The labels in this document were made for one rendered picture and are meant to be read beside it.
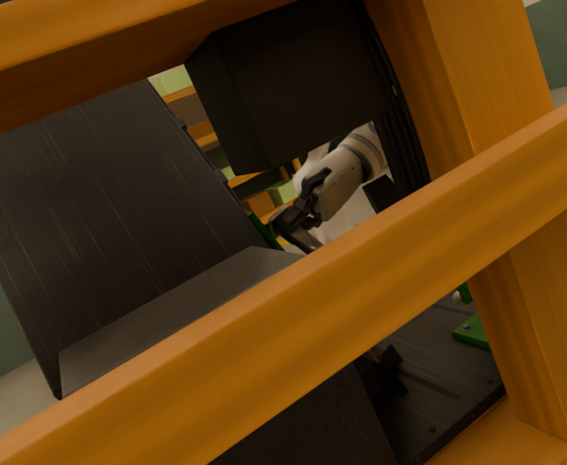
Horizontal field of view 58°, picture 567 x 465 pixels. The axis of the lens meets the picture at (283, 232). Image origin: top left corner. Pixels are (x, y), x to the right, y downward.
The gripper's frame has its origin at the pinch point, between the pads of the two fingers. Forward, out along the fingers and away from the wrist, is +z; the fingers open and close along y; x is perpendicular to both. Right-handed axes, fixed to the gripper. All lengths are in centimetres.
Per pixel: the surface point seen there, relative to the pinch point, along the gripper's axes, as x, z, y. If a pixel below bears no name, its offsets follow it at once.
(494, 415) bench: 40.1, 1.6, -10.5
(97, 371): 7.0, 33.4, 22.0
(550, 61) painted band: -143, -619, -498
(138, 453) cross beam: 21, 33, 33
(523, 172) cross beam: 27.8, -9.6, 26.5
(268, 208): -276, -167, -465
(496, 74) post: 19.1, -18.1, 28.5
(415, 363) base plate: 25.6, -0.7, -22.4
